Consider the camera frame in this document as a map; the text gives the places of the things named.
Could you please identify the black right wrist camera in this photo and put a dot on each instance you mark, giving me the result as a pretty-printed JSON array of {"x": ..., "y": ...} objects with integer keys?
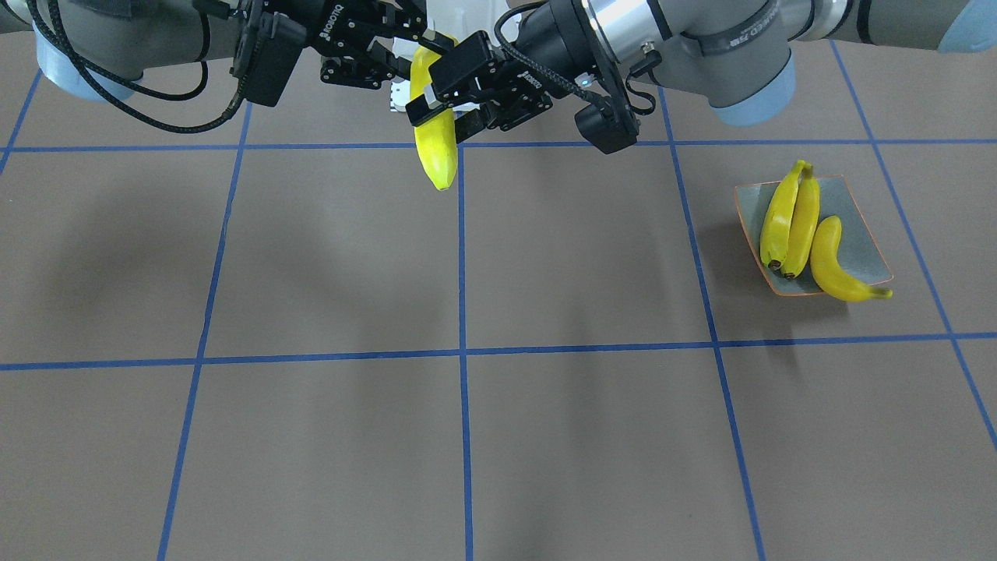
[{"x": 267, "y": 52}]

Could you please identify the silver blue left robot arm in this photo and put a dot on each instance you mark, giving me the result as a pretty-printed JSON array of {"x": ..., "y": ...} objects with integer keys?
[{"x": 735, "y": 54}]

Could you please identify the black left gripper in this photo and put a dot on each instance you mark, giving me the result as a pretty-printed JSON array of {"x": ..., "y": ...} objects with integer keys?
[{"x": 550, "y": 45}]

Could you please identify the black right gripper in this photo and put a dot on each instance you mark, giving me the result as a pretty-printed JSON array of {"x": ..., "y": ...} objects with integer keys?
[{"x": 322, "y": 21}]

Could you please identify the white camera mast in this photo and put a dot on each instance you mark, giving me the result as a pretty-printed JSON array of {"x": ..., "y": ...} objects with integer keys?
[{"x": 458, "y": 20}]

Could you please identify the yellow banana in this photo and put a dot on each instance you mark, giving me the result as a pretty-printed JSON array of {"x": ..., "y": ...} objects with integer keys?
[
  {"x": 803, "y": 226},
  {"x": 773, "y": 241},
  {"x": 827, "y": 272}
]

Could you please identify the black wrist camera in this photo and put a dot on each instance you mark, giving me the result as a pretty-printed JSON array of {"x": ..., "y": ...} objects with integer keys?
[
  {"x": 267, "y": 52},
  {"x": 611, "y": 122}
]

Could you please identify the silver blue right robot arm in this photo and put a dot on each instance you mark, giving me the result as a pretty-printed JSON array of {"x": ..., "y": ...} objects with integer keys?
[{"x": 98, "y": 48}]

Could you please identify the pale yellow-green banana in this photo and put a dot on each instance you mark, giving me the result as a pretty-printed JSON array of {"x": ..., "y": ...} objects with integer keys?
[{"x": 436, "y": 139}]

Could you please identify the square blue ceramic plate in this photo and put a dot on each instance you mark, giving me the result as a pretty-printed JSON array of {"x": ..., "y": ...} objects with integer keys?
[{"x": 858, "y": 252}]

